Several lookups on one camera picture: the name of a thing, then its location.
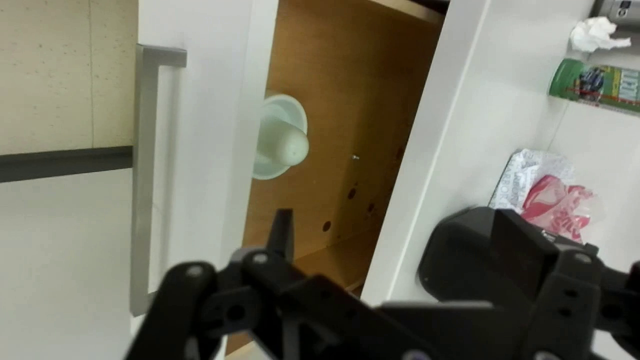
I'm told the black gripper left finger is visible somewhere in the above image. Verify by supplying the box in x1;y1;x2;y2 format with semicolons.
124;209;375;360

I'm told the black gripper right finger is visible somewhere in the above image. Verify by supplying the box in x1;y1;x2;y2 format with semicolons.
419;209;638;360

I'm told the white funnel-shaped object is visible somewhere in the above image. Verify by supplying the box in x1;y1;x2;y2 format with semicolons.
254;95;310;181

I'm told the pink white plastic packet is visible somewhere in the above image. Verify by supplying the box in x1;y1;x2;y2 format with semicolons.
488;149;603;245

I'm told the green wipes canister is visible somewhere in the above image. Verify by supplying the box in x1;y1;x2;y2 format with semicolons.
549;58;640;114

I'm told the crumpled white tissue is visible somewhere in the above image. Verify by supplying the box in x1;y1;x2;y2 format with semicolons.
569;16;632;53

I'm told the grey top drawer handle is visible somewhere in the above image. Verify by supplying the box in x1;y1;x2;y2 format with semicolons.
131;45;189;317

